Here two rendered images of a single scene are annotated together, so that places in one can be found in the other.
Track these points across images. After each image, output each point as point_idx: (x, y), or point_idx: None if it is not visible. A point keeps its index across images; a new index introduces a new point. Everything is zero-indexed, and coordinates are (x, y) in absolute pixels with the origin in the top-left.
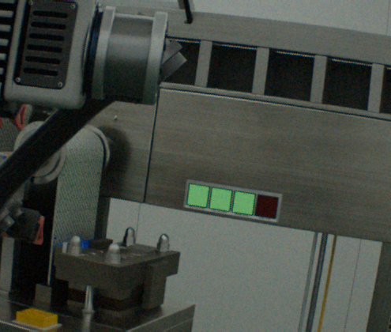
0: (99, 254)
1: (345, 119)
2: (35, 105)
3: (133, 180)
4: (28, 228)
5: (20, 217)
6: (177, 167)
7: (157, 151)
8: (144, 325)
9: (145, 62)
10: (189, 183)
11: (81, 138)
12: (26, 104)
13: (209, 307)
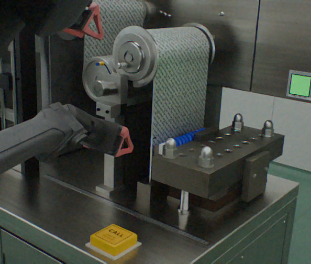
0: (199, 150)
1: None
2: (153, 6)
3: (240, 71)
4: (108, 143)
5: (95, 134)
6: (280, 58)
7: (261, 43)
8: (237, 230)
9: None
10: (291, 74)
11: (181, 39)
12: (98, 12)
13: None
